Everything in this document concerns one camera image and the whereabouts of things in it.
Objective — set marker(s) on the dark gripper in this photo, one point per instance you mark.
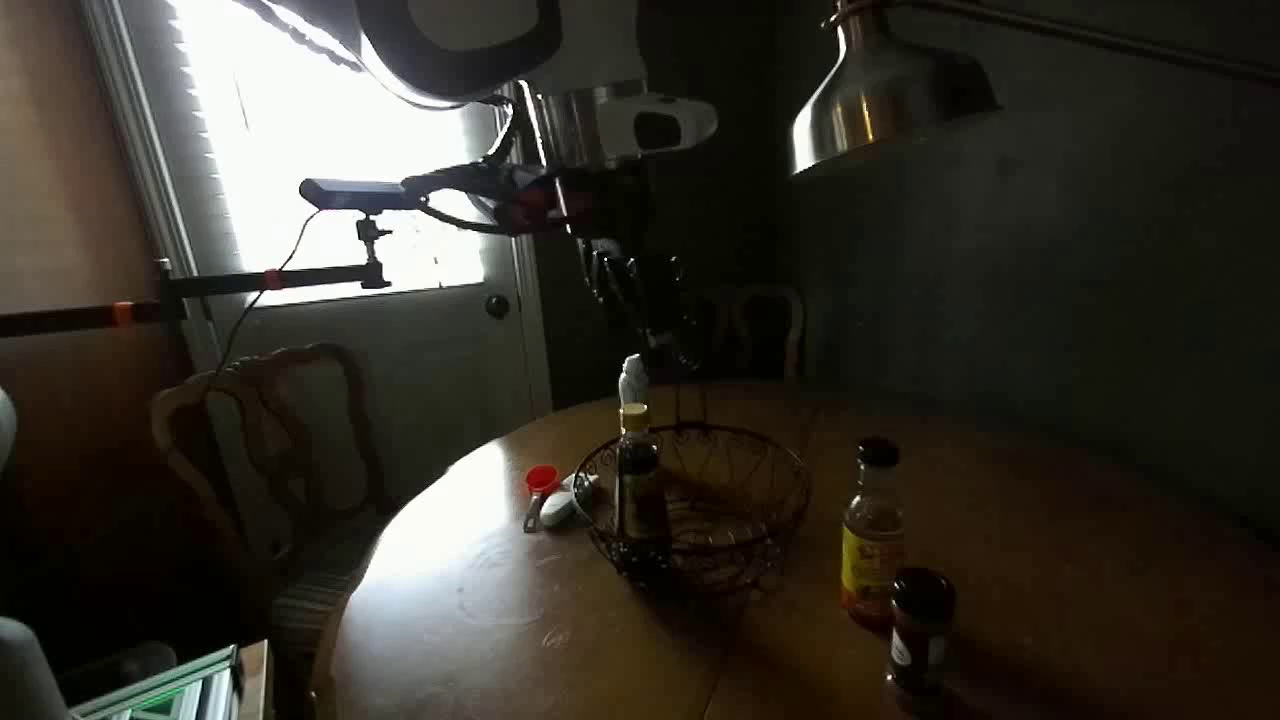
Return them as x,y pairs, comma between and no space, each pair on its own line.
606,215

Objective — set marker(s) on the green bottle with yellow cap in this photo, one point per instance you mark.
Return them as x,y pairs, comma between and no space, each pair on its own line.
637,469

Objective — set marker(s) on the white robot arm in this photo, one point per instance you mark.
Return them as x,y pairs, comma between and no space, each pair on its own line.
574,154

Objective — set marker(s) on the white tube bottle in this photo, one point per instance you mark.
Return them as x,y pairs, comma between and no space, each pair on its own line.
632,398

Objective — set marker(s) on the yellow label sauce bottle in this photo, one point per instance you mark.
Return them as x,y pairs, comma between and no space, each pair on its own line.
871,534

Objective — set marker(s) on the wooden chair back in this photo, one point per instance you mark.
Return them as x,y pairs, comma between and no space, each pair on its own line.
756,331

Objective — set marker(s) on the wooden chair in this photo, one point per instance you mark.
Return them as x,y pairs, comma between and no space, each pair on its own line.
756,331
281,463

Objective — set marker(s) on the red plastic cup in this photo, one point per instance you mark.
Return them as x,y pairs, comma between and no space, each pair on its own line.
541,481

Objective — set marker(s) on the white plastic device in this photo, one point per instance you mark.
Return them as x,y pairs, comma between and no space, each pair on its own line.
559,510

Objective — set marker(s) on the silver pendant lamp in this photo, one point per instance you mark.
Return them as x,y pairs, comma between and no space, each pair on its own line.
881,91

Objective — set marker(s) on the wooden chair left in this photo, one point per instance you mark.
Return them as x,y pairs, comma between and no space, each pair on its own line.
281,463

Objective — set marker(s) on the dark jar white label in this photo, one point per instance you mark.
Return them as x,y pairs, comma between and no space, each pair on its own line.
921,622

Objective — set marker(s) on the black mounting pole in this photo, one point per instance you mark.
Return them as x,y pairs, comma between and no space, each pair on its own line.
179,290

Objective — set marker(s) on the black wire basket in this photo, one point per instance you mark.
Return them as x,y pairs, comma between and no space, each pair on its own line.
732,503

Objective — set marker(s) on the black camera on mount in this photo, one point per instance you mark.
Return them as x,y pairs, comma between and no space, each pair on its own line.
402,192

